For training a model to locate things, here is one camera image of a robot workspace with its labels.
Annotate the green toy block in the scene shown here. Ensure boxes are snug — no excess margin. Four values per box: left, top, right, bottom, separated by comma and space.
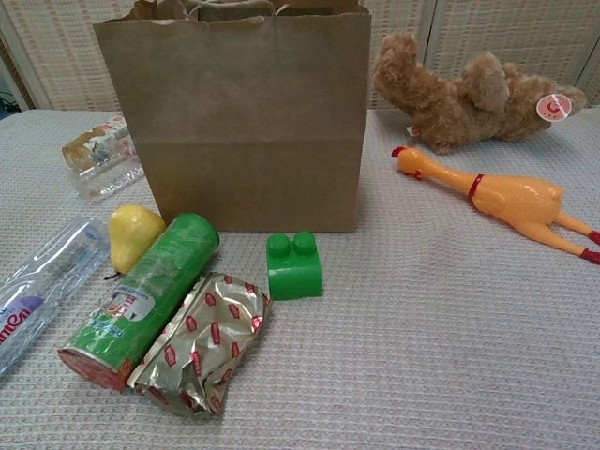
265, 231, 325, 302

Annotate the shiny snack packet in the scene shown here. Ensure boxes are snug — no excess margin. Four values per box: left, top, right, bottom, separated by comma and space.
127, 271, 273, 418

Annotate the green chips can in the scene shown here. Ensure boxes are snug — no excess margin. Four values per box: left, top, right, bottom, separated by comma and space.
58, 212, 220, 391

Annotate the yellow toy pear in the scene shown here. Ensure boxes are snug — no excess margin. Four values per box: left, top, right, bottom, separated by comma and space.
108, 203, 167, 275

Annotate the transparent plastic water bottle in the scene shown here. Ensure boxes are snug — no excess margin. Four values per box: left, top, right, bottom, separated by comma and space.
0, 216, 113, 378

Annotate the brown paper shopping bag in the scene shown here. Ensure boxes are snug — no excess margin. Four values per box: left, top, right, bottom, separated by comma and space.
92, 0, 373, 234

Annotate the amber tea bottle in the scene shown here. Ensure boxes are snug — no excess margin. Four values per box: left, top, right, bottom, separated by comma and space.
61, 116, 130, 168

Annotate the white woven tablecloth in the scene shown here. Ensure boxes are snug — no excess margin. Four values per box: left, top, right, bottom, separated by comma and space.
0, 108, 600, 450

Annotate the brown plush teddy bear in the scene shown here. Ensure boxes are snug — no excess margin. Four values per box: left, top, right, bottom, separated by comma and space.
372, 32, 588, 156

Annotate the yellow rubber chicken toy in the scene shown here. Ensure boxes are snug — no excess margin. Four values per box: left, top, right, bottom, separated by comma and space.
392, 145, 600, 266

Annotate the bamboo folding screen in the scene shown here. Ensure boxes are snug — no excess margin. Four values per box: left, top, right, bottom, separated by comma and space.
0, 0, 600, 113

